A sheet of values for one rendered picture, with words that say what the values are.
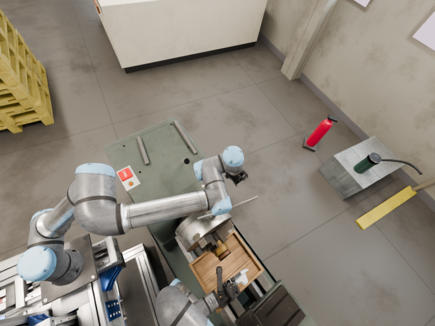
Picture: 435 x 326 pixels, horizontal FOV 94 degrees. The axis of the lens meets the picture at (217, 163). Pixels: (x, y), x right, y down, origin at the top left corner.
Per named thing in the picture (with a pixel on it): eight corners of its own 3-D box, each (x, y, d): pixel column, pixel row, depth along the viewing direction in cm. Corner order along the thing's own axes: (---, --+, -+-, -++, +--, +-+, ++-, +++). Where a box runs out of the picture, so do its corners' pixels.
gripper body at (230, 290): (240, 293, 102) (221, 310, 97) (230, 277, 106) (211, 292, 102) (242, 292, 96) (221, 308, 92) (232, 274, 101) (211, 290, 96)
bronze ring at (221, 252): (210, 246, 107) (220, 261, 104) (223, 235, 111) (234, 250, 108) (208, 249, 115) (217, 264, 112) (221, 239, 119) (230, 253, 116)
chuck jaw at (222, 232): (211, 226, 115) (228, 213, 118) (211, 228, 119) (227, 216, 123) (223, 242, 111) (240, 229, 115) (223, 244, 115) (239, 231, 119)
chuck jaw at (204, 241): (202, 233, 113) (191, 237, 102) (208, 228, 113) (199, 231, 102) (213, 251, 109) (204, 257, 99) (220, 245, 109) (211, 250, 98)
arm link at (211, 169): (197, 185, 72) (226, 175, 72) (190, 159, 77) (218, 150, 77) (202, 192, 79) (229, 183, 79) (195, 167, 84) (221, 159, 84)
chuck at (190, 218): (172, 239, 123) (178, 220, 99) (212, 214, 140) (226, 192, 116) (175, 244, 122) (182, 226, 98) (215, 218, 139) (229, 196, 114)
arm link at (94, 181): (21, 254, 80) (83, 197, 56) (27, 218, 87) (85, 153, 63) (57, 251, 90) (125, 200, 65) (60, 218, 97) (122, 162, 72)
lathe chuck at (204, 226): (175, 244, 122) (182, 226, 98) (215, 218, 139) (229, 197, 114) (183, 257, 118) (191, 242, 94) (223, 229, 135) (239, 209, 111)
